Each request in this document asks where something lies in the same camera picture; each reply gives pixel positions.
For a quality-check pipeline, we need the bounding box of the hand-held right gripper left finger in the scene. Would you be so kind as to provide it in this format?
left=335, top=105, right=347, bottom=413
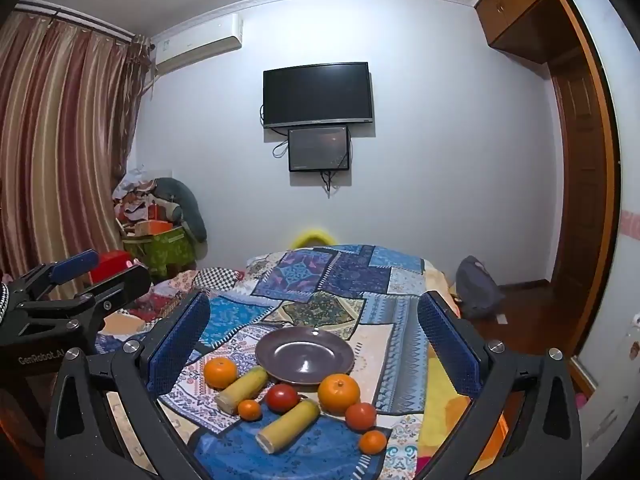
left=45, top=290, right=212, bottom=480

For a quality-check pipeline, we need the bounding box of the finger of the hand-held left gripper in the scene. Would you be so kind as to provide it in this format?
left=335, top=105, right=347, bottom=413
left=10, top=249, right=100, bottom=305
left=22, top=263, right=152, bottom=341

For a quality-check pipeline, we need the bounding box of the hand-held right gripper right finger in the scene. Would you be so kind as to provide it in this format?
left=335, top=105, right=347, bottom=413
left=417, top=290, right=583, bottom=480

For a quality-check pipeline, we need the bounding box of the large orange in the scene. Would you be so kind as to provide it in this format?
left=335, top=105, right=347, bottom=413
left=203, top=357, right=239, bottom=390
left=318, top=374, right=361, bottom=416

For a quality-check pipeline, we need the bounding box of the yellow corn cob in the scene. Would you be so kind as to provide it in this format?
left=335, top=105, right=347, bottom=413
left=256, top=399, right=321, bottom=455
left=216, top=366, right=271, bottom=415

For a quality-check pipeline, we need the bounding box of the red tomato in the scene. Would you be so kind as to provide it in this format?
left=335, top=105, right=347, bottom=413
left=265, top=383, right=300, bottom=414
left=345, top=402, right=377, bottom=431

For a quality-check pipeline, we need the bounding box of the dark purple plate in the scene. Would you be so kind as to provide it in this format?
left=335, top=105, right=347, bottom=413
left=255, top=328, right=355, bottom=386

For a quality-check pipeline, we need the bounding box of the red plastic container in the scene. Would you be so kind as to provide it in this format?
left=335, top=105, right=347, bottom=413
left=90, top=252, right=136, bottom=283

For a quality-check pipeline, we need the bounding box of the floral bed sheet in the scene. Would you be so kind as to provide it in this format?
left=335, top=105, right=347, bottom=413
left=100, top=270, right=201, bottom=336

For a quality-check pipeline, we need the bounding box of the green patterned box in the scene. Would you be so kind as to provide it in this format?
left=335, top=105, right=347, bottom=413
left=122, top=225, right=196, bottom=281

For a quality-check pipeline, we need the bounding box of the grey backpack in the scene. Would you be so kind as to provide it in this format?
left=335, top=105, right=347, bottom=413
left=456, top=255, right=506, bottom=320

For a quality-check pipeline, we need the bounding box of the pile of clutter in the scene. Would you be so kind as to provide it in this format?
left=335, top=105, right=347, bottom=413
left=112, top=167, right=176, bottom=237

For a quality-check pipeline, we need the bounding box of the grey plush toy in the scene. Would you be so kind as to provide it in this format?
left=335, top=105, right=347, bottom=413
left=155, top=177, right=208, bottom=243

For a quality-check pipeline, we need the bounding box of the striped brown curtain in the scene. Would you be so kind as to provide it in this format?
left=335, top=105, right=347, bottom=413
left=0, top=7, right=151, bottom=301

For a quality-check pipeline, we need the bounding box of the blue patchwork blanket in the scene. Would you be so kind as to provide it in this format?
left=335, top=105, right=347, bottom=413
left=95, top=244, right=481, bottom=480

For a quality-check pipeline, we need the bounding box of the brown wooden door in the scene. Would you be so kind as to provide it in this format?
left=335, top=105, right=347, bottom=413
left=550, top=60, right=608, bottom=356

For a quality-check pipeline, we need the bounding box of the white air conditioner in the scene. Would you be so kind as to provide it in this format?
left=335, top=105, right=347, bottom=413
left=150, top=13, right=244, bottom=75

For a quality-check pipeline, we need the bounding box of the white sliding wardrobe door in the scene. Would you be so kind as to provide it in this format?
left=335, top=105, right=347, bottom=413
left=570, top=0, right=640, bottom=441

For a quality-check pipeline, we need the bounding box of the wooden overhead cabinet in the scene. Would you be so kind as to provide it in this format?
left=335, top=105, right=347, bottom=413
left=474, top=0, right=571, bottom=65

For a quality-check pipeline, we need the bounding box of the yellow plastic ring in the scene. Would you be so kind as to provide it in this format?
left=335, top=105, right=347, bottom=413
left=291, top=229, right=335, bottom=250

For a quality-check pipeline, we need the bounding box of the small black wall monitor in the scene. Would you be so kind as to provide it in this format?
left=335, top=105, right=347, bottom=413
left=288, top=126, right=350, bottom=173

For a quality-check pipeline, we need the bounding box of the wooden wardrobe frame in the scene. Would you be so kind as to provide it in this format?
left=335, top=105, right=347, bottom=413
left=552, top=0, right=624, bottom=396

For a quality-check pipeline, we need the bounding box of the black wall television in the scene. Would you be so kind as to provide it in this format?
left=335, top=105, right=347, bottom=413
left=263, top=62, right=375, bottom=130

